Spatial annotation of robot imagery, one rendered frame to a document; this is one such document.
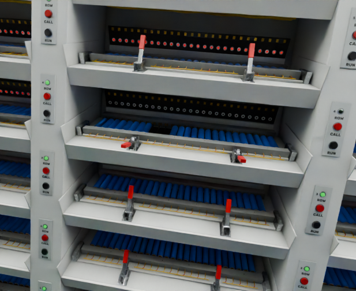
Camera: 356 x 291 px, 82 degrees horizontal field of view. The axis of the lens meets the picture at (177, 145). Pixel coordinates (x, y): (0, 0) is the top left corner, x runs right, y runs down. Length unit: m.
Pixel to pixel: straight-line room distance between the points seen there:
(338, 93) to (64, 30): 0.65
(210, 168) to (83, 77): 0.39
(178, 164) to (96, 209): 0.28
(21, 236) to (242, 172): 0.73
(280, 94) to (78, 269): 0.74
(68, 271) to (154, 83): 0.60
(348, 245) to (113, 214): 0.63
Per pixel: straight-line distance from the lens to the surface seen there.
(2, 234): 0.93
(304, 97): 0.57
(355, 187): 0.65
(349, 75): 0.61
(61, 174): 0.64
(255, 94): 0.53
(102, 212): 0.64
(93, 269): 0.76
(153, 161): 0.53
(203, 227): 0.60
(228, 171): 0.53
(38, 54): 0.66
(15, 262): 0.87
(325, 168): 0.59
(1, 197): 0.81
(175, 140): 0.55
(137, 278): 0.73
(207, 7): 0.57
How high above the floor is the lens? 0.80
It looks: 8 degrees down
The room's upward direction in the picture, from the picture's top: 6 degrees clockwise
